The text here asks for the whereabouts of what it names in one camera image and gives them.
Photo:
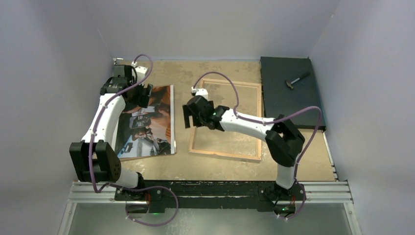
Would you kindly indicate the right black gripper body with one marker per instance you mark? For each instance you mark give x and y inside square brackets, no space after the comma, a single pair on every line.
[198,121]

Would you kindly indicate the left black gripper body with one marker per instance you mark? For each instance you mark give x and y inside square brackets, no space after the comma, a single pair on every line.
[138,99]

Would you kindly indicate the printed photo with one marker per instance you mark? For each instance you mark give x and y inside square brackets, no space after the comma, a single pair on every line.
[145,132]

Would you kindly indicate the white wooden picture frame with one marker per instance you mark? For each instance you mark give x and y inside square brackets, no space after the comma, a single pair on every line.
[241,140]

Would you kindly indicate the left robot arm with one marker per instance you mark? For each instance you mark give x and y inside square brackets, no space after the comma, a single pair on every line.
[93,158]

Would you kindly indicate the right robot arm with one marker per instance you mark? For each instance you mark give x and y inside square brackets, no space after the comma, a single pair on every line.
[284,140]

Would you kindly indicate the small hammer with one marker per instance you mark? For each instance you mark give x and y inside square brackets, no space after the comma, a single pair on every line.
[290,84]

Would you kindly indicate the black foam block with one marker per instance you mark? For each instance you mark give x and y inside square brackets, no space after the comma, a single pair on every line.
[278,99]

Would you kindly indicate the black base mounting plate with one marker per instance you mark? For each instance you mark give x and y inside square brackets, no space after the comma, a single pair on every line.
[263,196]

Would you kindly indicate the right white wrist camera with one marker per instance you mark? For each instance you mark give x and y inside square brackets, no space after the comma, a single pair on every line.
[199,92]

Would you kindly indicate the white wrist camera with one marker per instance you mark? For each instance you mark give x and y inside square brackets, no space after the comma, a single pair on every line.
[199,92]
[138,73]

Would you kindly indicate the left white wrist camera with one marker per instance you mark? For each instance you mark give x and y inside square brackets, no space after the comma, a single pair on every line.
[138,73]

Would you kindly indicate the aluminium rail frame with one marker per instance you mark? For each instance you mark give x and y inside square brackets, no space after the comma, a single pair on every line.
[325,192]

